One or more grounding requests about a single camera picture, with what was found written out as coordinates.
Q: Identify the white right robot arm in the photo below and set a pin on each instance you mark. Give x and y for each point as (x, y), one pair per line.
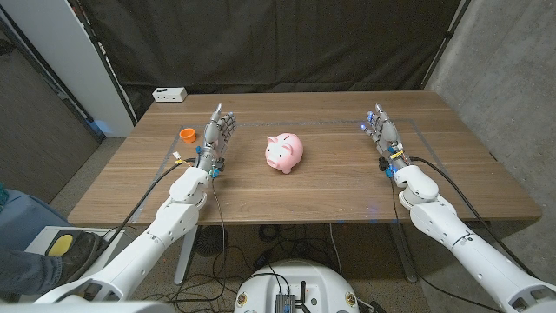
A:
(478, 256)

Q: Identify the pink plastic piggy bank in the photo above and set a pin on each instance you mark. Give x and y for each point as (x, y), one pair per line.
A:
(284, 150)

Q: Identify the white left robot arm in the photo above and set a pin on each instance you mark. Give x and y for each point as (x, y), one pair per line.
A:
(143, 248)

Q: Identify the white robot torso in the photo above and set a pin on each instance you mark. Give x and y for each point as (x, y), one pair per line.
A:
(295, 276)

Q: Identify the white leaning panel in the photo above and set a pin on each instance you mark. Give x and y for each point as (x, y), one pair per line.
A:
(65, 52)

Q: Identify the grey tape outline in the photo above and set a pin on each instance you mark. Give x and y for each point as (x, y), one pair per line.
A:
(339, 122)

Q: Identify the grey electronics box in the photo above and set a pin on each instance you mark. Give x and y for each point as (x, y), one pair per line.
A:
(286, 304)

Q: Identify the black antenna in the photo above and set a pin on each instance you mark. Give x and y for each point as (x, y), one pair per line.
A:
(302, 291)

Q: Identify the black foot pedal yellow pads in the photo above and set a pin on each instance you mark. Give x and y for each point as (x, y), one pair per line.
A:
(61, 244)

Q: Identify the black backdrop curtain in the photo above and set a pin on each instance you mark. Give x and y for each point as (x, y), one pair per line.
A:
(282, 43)

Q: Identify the black power adapter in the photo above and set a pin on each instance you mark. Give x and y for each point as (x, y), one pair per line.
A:
(262, 260)

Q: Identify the small orange cup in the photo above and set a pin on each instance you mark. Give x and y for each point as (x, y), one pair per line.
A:
(187, 135)

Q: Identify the blue jeans leg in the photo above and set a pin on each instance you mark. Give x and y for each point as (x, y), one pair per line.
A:
(26, 271)

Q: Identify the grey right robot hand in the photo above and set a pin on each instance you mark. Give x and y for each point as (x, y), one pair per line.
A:
(388, 139)

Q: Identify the white table leg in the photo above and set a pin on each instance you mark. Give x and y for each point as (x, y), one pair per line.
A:
(184, 256)

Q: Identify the dark brown shoe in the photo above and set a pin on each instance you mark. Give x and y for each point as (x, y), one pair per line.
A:
(82, 254)

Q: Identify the white power strip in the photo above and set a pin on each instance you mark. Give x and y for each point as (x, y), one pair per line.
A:
(169, 95)

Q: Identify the grey table leg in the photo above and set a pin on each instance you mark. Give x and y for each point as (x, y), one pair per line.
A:
(404, 256)

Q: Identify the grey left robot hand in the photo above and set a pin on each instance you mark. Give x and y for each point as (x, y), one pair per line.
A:
(210, 158)

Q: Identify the round black fan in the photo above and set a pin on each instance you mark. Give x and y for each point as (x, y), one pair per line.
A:
(210, 240)

